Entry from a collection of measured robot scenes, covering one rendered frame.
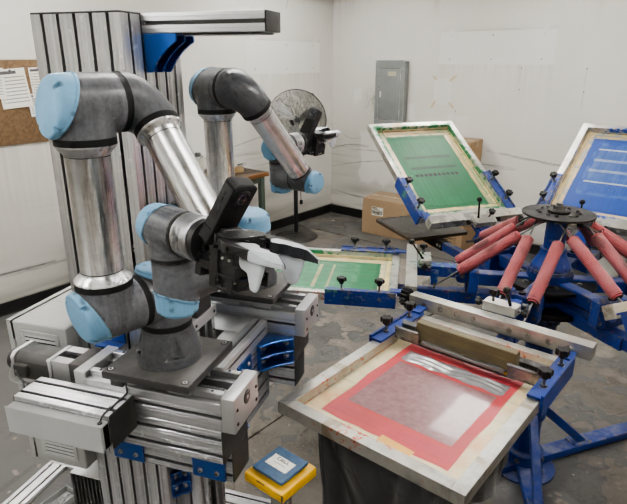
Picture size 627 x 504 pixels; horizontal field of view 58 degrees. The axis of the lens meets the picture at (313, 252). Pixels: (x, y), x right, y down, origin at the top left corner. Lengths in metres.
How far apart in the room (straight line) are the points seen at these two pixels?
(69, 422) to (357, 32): 6.17
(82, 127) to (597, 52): 5.24
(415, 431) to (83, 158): 1.10
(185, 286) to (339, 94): 6.35
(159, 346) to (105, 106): 0.53
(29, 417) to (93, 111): 0.73
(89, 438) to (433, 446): 0.86
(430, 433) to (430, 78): 5.26
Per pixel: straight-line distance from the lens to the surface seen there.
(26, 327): 1.77
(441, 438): 1.64
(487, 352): 1.92
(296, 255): 0.78
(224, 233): 0.81
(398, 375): 1.88
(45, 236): 5.08
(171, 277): 0.96
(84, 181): 1.15
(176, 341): 1.32
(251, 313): 1.76
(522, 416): 1.72
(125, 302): 1.22
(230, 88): 1.64
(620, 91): 5.87
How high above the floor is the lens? 1.92
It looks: 19 degrees down
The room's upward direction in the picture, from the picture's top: straight up
